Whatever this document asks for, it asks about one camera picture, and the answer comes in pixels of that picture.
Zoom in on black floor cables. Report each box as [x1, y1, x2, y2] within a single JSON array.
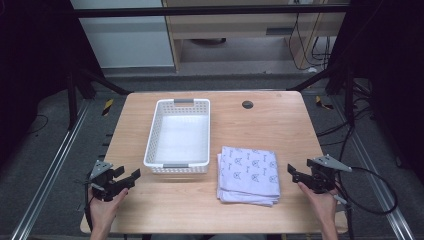
[[315, 79, 378, 148]]

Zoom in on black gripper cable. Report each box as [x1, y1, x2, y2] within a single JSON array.
[[75, 178, 96, 234], [333, 165, 399, 216]]

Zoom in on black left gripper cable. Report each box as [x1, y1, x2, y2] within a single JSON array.
[[75, 178, 96, 234]]

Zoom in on black curtain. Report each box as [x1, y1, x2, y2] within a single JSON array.
[[327, 0, 424, 185], [0, 0, 102, 165]]

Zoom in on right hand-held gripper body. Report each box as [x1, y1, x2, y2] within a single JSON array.
[[308, 153, 353, 195]]

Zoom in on light wooden desk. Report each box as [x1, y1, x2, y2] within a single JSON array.
[[161, 0, 350, 73]]

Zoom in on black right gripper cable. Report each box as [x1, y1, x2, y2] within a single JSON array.
[[333, 165, 399, 216]]

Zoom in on white cabinet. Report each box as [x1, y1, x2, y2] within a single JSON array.
[[69, 0, 176, 70]]

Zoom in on person's left hand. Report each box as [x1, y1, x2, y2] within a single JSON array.
[[87, 187, 130, 228]]

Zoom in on black frame stand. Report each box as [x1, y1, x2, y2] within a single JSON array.
[[286, 62, 356, 128], [65, 67, 133, 132]]

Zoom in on metal floor rail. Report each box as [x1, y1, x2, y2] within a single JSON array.
[[9, 99, 92, 240], [329, 95, 415, 240]]

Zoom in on person's right hand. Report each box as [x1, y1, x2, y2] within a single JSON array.
[[297, 181, 340, 218]]

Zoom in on black hanging cables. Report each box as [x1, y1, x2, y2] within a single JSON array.
[[287, 12, 335, 72]]

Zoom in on lilac printed cloth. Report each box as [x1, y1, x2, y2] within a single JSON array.
[[216, 145, 282, 208]]

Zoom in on yellow black floor tape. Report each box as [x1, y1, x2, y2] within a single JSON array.
[[101, 98, 115, 117], [314, 95, 335, 111]]

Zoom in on black horizontal frame bar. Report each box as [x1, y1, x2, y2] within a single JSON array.
[[71, 4, 352, 19]]

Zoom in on white perforated plastic basket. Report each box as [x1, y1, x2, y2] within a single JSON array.
[[143, 98, 212, 176]]

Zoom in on thin black floor cable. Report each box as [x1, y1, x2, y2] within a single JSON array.
[[27, 113, 50, 135]]

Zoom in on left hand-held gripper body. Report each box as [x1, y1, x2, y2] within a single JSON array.
[[87, 159, 120, 203]]

